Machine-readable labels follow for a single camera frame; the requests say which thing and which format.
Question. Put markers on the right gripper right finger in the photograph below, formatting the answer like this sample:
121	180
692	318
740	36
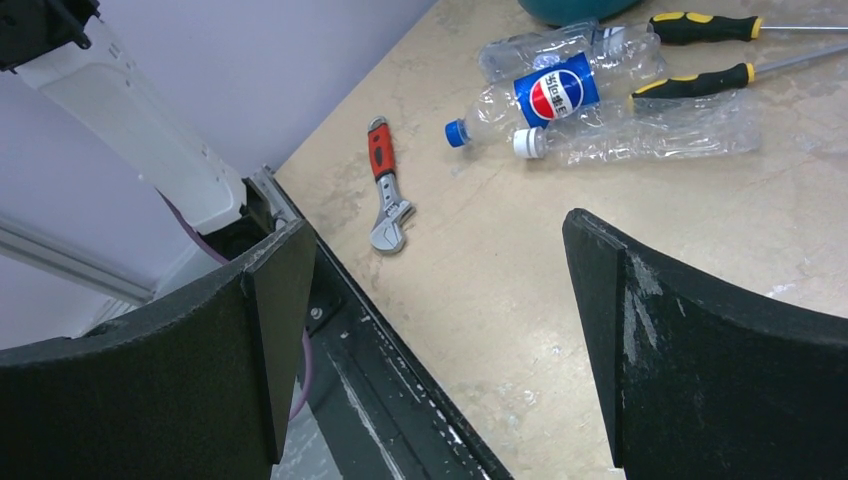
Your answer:
698	378

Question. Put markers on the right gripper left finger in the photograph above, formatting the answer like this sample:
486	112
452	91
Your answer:
170	390

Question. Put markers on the crushed clear bottle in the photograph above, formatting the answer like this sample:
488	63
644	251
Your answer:
646	129

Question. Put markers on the Pepsi bottle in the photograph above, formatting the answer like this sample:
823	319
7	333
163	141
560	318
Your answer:
610	69

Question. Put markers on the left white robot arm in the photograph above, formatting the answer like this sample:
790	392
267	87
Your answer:
65	51

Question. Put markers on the clear bottle by bin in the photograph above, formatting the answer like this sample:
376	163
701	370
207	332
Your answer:
518	55

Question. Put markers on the teal plastic bin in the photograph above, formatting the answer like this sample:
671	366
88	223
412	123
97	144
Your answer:
563	12

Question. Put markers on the silver adjustable wrench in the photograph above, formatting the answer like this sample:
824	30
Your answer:
387	235

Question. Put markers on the yellow black pliers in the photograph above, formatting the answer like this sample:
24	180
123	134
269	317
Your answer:
711	54

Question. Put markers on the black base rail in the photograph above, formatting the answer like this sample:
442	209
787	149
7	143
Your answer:
349	400

